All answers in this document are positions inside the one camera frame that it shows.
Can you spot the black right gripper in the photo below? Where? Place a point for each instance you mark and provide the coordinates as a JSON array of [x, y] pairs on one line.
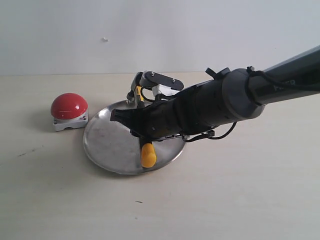
[[154, 121]]

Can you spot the black and yellow claw hammer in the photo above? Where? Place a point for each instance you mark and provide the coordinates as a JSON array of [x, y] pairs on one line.
[[148, 155]]

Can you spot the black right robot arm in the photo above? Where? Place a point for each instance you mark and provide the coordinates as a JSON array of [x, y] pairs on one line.
[[229, 97]]

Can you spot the red dome push button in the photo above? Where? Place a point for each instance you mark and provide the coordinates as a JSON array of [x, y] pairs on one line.
[[69, 110]]

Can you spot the round stainless steel plate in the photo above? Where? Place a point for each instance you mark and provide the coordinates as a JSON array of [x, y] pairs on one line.
[[112, 147]]

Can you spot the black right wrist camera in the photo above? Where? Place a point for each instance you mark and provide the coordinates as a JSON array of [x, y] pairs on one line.
[[160, 84]]

